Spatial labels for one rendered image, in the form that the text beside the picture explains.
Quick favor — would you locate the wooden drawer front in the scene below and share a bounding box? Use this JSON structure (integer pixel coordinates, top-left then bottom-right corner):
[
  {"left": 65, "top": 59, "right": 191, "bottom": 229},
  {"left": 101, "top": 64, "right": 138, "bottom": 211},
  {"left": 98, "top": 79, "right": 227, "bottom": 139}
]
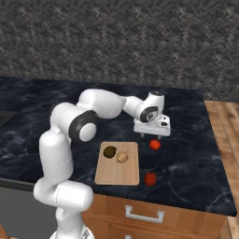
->
[
  {"left": 83, "top": 214, "right": 222, "bottom": 239},
  {"left": 83, "top": 194, "right": 227, "bottom": 233}
]

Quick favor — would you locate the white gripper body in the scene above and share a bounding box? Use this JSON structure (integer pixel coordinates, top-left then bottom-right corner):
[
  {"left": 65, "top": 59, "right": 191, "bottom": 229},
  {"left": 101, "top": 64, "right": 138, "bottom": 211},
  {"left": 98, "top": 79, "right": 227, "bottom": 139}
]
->
[{"left": 133, "top": 118, "right": 172, "bottom": 137}]

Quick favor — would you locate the red tomato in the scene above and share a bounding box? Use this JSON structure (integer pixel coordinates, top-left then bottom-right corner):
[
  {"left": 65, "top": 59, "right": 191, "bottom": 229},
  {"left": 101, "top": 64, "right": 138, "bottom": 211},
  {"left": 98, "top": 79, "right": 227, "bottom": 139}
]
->
[{"left": 148, "top": 139, "right": 162, "bottom": 151}]

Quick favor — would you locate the dark green avocado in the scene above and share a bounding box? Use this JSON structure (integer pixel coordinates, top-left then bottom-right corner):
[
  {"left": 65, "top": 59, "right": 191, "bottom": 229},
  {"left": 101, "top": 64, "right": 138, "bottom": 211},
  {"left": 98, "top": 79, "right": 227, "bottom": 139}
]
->
[{"left": 103, "top": 146, "right": 118, "bottom": 159}]

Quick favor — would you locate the grey dishwasher front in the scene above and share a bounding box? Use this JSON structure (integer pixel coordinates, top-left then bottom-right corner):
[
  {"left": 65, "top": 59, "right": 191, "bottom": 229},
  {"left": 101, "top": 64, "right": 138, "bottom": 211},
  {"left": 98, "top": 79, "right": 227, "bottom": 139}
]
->
[{"left": 0, "top": 179, "right": 60, "bottom": 239}]

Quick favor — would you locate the wooden cutting board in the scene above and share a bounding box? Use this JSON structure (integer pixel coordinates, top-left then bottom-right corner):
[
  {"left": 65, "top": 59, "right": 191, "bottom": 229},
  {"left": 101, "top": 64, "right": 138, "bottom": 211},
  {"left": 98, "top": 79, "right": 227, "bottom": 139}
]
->
[{"left": 93, "top": 141, "right": 140, "bottom": 187}]

